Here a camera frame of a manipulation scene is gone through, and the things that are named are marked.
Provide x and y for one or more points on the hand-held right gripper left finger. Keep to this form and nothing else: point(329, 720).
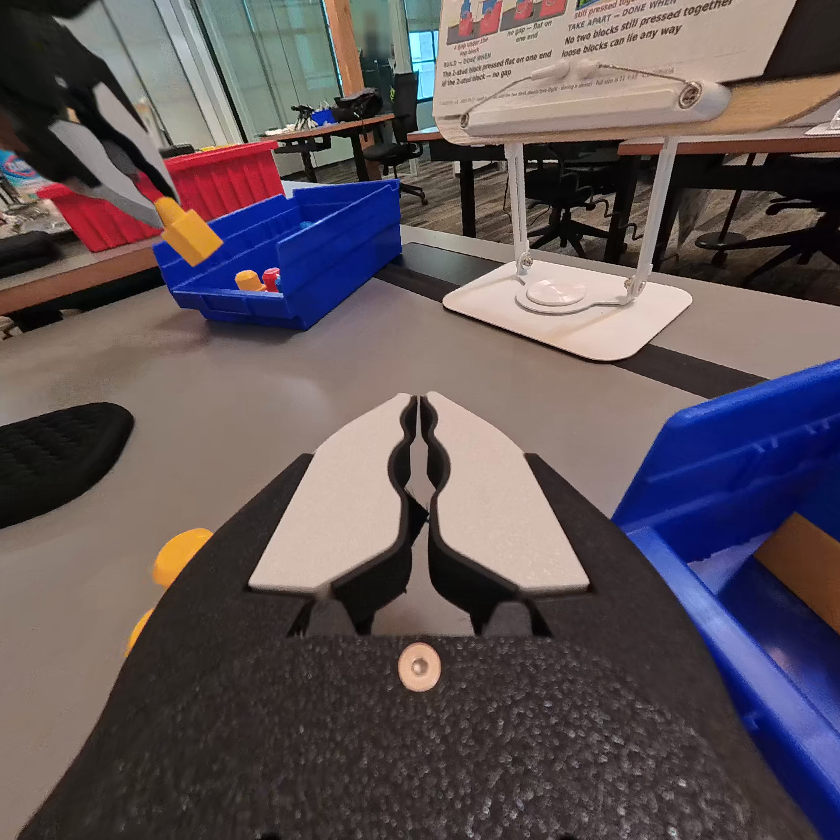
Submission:
point(328, 518)

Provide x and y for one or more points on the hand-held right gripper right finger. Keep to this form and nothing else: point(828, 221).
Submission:
point(505, 518)

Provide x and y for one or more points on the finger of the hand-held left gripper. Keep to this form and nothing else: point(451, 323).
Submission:
point(131, 131)
point(105, 170)

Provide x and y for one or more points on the yellow one-stud mega block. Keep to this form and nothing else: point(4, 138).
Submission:
point(193, 239)
point(248, 281)

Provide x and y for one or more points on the yellow two-stud mega block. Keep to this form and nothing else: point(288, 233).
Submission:
point(800, 571)
point(177, 554)

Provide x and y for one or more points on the red one-stud mega block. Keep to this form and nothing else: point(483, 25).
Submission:
point(270, 277)

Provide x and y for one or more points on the blue plastic bin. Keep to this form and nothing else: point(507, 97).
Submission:
point(341, 262)
point(722, 459)

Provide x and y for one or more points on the white wipes canister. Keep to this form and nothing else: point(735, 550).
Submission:
point(16, 170)

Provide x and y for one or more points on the red plastic bin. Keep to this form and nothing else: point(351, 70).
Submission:
point(223, 177)

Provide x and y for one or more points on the black foam pad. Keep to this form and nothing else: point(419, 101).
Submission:
point(26, 253)

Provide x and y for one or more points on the cluttered wooden desk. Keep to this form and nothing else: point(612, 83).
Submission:
point(328, 124)

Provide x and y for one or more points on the white sign stand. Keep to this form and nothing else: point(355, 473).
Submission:
point(590, 328)

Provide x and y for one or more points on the black bag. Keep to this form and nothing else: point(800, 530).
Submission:
point(358, 105)

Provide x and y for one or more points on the wooden pillar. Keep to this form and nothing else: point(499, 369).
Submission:
point(344, 46)

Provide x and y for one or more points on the black office chair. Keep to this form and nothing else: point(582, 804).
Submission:
point(400, 111)
point(787, 229)
point(571, 190)

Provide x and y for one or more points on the black wrist rest pad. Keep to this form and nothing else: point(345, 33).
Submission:
point(52, 459)

